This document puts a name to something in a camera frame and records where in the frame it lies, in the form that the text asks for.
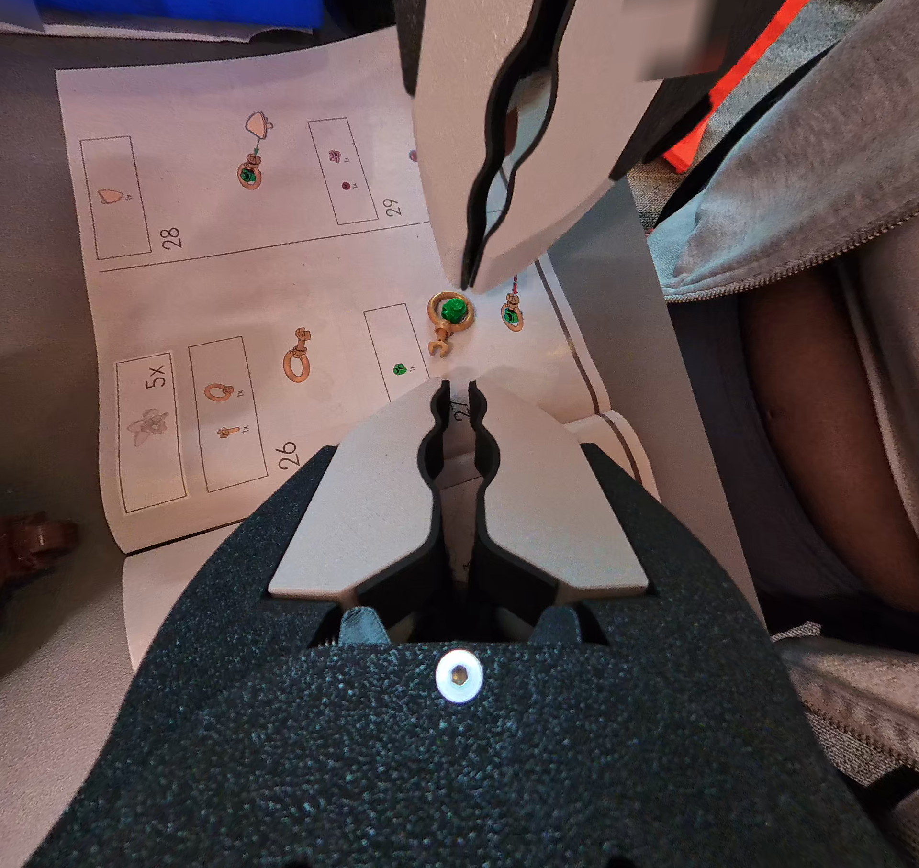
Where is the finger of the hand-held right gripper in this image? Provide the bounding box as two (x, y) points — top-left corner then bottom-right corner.
(411, 0), (552, 292)
(470, 0), (676, 292)

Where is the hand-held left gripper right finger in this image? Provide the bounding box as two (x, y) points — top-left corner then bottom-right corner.
(468, 378), (651, 609)

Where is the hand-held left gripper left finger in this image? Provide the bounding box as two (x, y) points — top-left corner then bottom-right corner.
(268, 378), (452, 611)

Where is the tan toy ring piece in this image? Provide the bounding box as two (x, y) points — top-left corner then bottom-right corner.
(426, 289), (475, 360)

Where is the grey desk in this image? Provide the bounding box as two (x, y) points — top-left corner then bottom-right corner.
(0, 21), (765, 868)

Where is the person in grey hoodie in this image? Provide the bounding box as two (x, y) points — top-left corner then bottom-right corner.
(646, 0), (919, 812)

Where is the toy instruction booklet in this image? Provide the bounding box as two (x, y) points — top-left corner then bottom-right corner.
(56, 24), (661, 675)

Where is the person's leg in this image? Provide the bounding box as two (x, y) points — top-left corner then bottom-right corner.
(741, 285), (919, 614)

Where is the brown toy piece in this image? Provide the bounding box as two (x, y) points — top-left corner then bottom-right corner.
(0, 512), (80, 596)

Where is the orange strap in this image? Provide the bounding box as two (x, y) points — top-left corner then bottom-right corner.
(661, 0), (841, 174)

